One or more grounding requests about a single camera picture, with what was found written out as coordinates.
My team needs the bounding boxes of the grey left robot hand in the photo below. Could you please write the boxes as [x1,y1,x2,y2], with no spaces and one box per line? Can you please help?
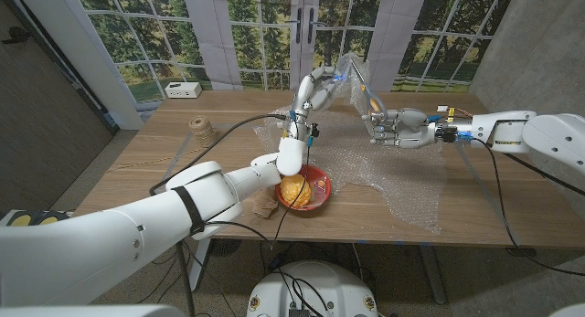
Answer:
[292,65,348,122]

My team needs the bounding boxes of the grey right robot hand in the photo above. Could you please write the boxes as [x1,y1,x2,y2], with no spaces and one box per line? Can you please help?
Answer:
[363,107,441,149]

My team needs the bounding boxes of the orange grey handled scissors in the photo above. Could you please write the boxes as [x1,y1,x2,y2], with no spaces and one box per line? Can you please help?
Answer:
[349,58,389,122]

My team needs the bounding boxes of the clear bubble wrap sheet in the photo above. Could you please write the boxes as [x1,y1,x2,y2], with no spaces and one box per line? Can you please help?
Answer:
[253,51,448,235]

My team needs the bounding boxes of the red bowl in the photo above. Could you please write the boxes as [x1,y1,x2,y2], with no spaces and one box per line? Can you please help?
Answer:
[274,164,332,212]

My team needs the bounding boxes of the small wrapped candy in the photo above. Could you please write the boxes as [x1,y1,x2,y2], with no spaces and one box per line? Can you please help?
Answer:
[311,178,327,202]

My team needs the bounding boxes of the yellow textured toy fruit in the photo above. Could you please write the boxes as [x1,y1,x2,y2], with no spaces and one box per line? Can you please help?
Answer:
[280,174,313,208]

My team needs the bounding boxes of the brown twine spool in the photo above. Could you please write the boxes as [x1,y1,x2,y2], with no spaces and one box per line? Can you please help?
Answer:
[188,116,217,149]

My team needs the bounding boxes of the crumpled beige cloth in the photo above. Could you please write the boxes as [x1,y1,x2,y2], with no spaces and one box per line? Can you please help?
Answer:
[251,188,280,219]

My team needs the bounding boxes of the white power strip box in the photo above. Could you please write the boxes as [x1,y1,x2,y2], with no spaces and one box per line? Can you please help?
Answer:
[164,81,203,100]

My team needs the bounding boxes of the grey table leg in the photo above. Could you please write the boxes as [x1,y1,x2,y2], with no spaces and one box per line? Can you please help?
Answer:
[420,246,448,305]

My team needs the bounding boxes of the black flat floor plate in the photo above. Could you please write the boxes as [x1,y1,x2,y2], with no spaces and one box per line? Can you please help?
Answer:
[505,247,537,259]

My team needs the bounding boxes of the printed forest window backdrop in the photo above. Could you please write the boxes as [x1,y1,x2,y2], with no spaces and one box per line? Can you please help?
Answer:
[72,0,517,103]

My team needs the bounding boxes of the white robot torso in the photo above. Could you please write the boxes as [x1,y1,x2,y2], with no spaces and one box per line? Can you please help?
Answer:
[246,260,379,317]

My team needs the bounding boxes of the black round ribbed object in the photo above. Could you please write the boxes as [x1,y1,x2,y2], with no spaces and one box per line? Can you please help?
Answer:
[208,238,242,258]

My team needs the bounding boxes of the white table leg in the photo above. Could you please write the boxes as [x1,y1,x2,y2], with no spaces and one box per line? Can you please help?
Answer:
[186,238,212,293]

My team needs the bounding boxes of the yellow black foot pedal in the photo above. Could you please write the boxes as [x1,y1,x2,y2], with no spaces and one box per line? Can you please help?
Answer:
[0,210,74,227]

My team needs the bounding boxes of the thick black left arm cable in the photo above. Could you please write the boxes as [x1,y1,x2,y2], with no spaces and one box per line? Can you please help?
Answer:
[149,113,289,317]

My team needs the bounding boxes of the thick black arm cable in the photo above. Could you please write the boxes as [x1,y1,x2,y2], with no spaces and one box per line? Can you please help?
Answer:
[149,113,289,317]
[502,152,585,197]

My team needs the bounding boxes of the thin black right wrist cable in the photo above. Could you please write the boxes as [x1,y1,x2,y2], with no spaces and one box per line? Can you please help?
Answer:
[470,138,585,277]

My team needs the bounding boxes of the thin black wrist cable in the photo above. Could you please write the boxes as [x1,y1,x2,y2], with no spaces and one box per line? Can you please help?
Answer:
[470,138,585,277]
[205,137,313,251]

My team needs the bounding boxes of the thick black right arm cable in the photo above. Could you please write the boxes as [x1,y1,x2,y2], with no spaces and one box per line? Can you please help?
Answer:
[502,152,585,197]

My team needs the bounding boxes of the thin black left wrist cable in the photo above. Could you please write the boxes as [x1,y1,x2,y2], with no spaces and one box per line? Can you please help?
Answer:
[205,137,313,251]

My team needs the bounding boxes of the black wall hook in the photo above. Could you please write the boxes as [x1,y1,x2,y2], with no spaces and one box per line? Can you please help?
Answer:
[2,26,28,44]

